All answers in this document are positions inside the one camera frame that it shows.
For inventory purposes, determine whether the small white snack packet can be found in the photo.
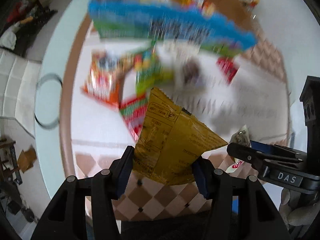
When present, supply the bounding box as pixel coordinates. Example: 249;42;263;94
226;125;251;173

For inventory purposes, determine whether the yellow snack packet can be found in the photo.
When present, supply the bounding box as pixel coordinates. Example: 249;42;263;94
133;87;227;186

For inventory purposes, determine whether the red green striped packet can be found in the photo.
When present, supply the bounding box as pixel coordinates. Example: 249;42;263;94
119;94;148;142

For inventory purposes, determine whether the orange panda snack bag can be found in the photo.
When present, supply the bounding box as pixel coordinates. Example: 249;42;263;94
81;50;123;109

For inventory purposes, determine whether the green candy bag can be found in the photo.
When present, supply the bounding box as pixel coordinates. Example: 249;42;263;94
123;41;174;97

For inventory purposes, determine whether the white chocolate stick packet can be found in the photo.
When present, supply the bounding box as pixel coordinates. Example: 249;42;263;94
174;56;206;93

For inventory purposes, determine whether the small red packet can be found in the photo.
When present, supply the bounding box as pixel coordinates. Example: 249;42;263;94
216;56;239;84

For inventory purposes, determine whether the checkered printed table mat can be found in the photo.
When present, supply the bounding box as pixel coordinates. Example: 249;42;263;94
60;19;289;221

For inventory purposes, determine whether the wooden stool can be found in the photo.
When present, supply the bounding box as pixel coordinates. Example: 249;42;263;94
1;137;23;206

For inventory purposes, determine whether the near white padded chair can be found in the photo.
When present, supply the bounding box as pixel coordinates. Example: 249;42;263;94
0;48;41;137

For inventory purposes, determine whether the cardboard box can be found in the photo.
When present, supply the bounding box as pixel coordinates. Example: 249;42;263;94
88;0;258;57

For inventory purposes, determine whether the white goose plush toy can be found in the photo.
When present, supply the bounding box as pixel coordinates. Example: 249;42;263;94
0;16;34;50

